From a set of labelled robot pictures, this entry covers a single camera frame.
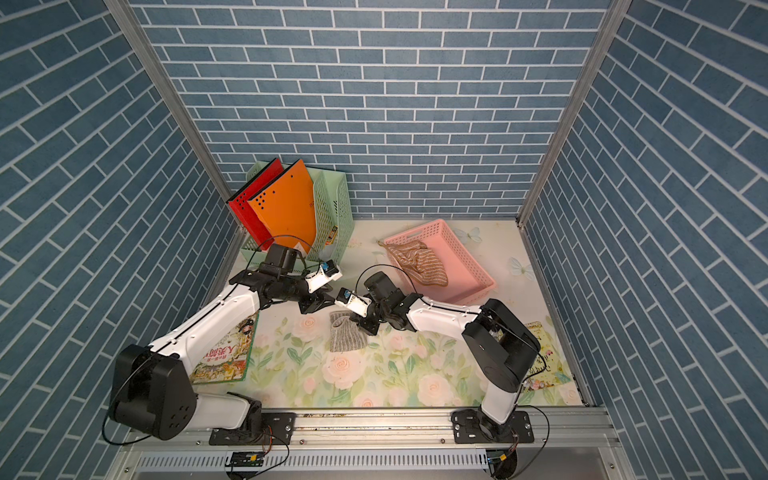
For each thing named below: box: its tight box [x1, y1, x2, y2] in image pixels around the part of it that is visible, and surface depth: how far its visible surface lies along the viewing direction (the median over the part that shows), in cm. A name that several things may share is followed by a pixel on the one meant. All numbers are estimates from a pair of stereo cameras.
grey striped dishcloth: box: [329, 310, 368, 352], surface depth 86 cm
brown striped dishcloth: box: [377, 239, 448, 287], surface depth 104 cm
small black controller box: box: [225, 452, 265, 467], surface depth 73 cm
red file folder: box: [226, 158, 285, 251], surface depth 90 cm
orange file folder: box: [248, 159, 316, 254], surface depth 91 cm
